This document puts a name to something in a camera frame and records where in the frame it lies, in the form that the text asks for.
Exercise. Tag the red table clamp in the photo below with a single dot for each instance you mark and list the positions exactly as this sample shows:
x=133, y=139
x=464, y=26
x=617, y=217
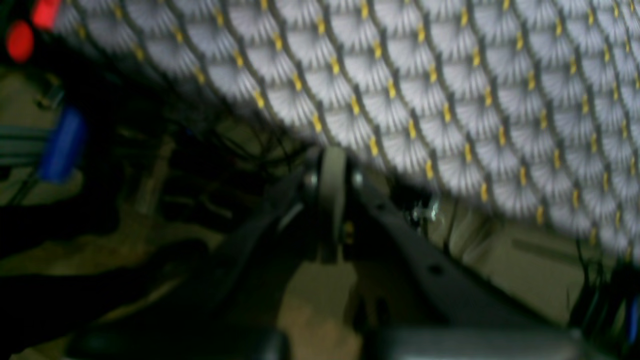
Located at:
x=20, y=23

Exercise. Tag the fan-patterned grey tablecloth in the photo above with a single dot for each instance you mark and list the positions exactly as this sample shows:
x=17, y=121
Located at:
x=528, y=108

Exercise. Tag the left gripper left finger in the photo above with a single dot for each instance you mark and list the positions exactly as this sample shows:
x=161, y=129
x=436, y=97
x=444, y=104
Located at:
x=220, y=312

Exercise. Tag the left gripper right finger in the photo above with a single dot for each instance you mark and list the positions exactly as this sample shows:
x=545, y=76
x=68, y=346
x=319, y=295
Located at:
x=471, y=320

